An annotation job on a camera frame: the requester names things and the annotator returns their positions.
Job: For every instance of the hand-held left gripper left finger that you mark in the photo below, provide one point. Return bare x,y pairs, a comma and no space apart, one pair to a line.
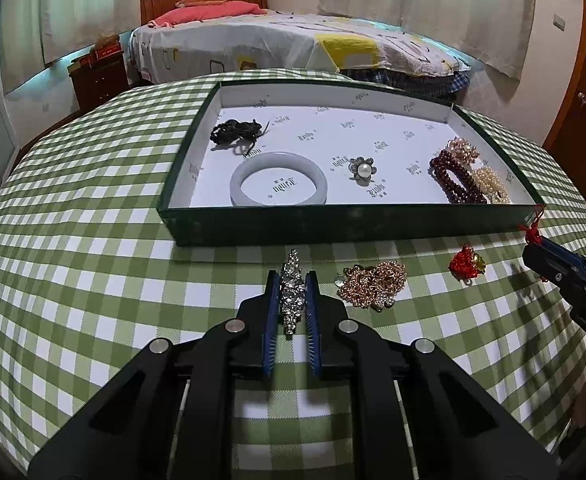
271,325

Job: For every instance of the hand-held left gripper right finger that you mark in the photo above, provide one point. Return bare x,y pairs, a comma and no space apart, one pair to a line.
313,325

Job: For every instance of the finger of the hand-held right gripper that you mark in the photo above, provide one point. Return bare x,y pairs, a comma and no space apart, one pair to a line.
540,262
568,255

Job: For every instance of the long rhinestone hair clip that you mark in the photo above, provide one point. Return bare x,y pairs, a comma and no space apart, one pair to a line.
291,290

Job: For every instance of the silver rhinestone brooch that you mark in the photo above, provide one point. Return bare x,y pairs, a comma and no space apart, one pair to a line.
462,147

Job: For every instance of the white jade bangle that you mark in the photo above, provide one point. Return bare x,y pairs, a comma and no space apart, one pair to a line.
243,175

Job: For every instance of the green jewelry box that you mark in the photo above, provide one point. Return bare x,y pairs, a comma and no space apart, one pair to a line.
398,120

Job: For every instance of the red knot charm gold leaf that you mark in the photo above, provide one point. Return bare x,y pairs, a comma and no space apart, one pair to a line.
463,262

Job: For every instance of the metal door lock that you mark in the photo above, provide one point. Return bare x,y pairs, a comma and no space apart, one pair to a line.
581,98

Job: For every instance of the green checked tablecloth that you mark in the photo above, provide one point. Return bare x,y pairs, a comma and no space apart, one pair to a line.
98,260

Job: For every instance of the blue plaid bed skirt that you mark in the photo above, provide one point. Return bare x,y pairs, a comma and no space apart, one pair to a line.
423,85

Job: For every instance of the bed with patterned cover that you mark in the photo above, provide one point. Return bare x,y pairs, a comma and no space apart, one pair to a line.
298,45

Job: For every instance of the dark wooden nightstand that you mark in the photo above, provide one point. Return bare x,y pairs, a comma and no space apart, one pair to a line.
98,82

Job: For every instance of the pink pillow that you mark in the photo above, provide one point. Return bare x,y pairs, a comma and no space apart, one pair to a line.
208,12

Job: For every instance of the red box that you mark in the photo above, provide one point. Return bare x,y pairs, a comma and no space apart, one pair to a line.
100,55

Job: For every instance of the brown plush toy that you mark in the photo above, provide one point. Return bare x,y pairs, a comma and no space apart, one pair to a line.
107,41

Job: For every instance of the orange cushion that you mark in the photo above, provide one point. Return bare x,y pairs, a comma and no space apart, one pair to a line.
198,0

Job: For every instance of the wooden headboard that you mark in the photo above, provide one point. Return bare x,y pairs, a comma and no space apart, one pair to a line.
163,2

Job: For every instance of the wall light switch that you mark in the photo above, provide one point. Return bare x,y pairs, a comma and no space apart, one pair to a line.
558,21

